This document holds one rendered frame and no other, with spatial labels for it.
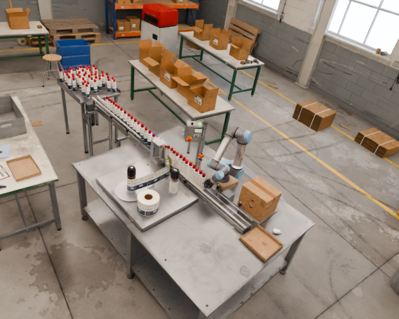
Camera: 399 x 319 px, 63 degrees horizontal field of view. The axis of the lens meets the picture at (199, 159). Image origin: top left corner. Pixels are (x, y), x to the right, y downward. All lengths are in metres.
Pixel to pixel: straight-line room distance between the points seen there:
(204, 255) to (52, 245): 1.86
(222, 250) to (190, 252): 0.28
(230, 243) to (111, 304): 1.33
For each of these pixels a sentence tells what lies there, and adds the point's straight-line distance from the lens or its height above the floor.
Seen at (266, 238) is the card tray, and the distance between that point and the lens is 3.13.
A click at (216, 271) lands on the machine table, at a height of 0.83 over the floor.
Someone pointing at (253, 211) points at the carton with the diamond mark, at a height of 0.92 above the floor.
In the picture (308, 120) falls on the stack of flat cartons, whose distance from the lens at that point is 6.94.
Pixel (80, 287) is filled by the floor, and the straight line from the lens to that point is 3.68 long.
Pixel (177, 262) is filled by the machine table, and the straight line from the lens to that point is 2.79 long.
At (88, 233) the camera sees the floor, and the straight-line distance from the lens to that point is 4.07.
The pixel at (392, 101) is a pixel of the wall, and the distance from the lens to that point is 7.83.
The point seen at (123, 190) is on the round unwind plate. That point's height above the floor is 0.89.
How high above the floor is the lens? 3.10
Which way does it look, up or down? 37 degrees down
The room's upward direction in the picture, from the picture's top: 10 degrees clockwise
